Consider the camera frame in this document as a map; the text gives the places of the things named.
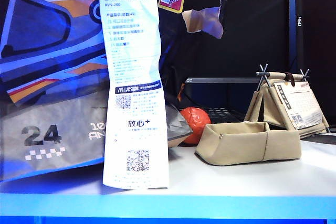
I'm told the white desk calendar card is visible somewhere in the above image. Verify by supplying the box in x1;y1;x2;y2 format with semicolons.
273;81;323;131

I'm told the brown printed paper bag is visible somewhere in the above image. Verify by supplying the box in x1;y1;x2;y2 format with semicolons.
0;0;226;183

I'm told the black computer keyboard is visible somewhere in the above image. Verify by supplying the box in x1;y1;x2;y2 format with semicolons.
202;107;246;124

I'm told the long white printed receipt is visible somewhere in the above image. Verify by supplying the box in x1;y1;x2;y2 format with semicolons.
98;0;170;190

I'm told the reddish orange fruit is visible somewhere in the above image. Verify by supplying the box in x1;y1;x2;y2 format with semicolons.
180;106;212;145

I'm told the beige fabric tray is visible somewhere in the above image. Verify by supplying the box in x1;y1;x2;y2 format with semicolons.
194;121;302;166

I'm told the large black computer monitor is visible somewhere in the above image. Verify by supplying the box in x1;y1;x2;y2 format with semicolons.
183;0;289;84

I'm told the black HSD computer monitor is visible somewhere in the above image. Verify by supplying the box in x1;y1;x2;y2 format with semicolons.
293;0;336;129

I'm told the beige fabric calendar stand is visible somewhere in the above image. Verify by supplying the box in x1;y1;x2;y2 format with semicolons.
244;63;329;140

